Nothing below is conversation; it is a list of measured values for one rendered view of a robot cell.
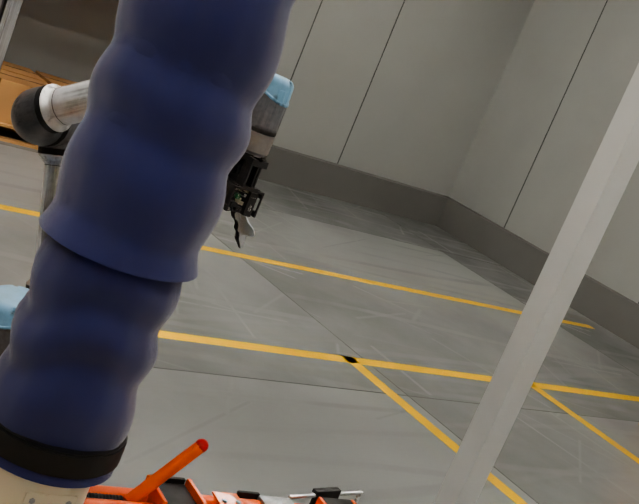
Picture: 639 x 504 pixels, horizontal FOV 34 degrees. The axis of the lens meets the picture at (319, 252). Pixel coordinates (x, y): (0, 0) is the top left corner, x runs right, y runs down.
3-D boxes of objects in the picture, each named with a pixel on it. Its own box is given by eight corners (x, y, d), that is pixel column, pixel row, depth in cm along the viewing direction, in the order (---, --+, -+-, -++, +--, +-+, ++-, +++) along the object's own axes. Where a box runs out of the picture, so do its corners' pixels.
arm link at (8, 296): (-47, 342, 211) (-27, 281, 208) (0, 335, 223) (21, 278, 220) (-6, 370, 206) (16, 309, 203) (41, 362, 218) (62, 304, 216)
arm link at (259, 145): (231, 119, 202) (265, 129, 207) (223, 141, 202) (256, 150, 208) (251, 131, 196) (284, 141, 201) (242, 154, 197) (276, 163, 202)
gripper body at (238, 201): (222, 213, 198) (245, 155, 196) (202, 197, 205) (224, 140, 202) (254, 221, 203) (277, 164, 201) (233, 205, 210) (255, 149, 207)
